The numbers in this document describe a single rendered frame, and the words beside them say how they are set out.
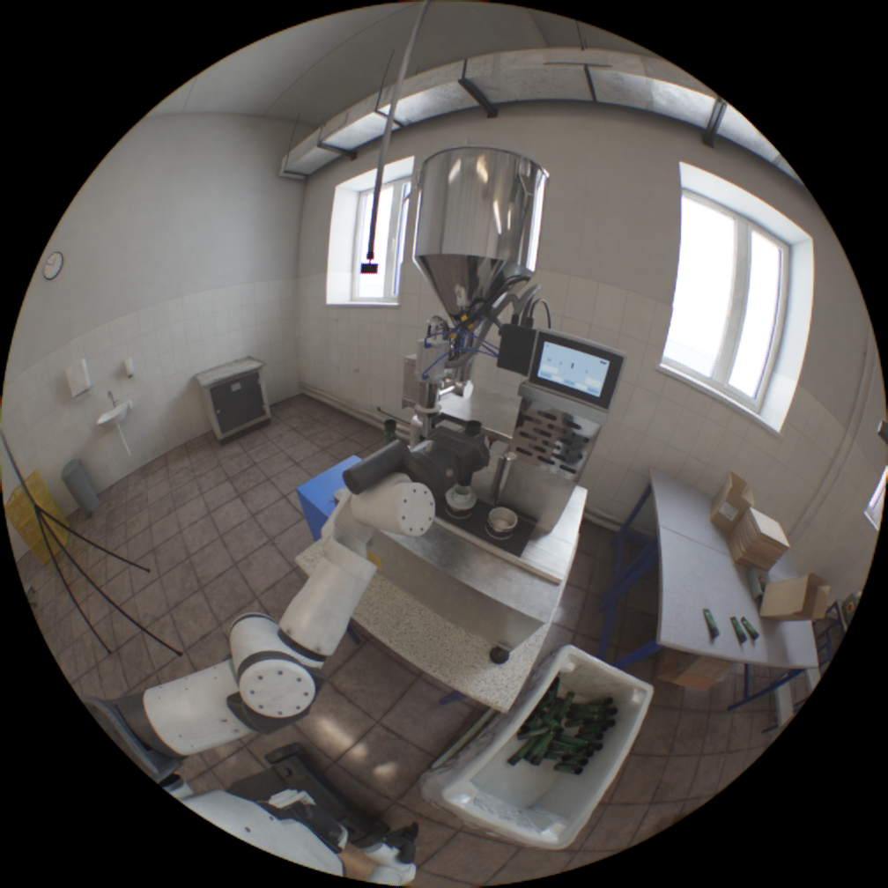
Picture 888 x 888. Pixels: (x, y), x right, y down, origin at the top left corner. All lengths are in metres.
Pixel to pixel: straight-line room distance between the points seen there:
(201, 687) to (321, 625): 0.17
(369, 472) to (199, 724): 0.38
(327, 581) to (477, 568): 0.34
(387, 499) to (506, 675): 0.61
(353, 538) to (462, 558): 0.28
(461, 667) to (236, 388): 3.16
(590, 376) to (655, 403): 1.54
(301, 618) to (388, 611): 0.51
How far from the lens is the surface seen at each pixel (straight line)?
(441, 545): 0.59
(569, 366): 0.48
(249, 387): 3.34
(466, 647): 0.78
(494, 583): 0.56
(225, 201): 4.15
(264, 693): 0.30
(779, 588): 1.70
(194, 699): 0.36
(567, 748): 1.06
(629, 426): 2.03
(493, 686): 0.77
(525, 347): 0.52
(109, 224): 4.15
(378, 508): 0.32
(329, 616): 0.31
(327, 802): 1.45
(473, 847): 1.74
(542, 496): 0.60
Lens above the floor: 1.49
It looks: 31 degrees down
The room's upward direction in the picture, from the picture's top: 6 degrees clockwise
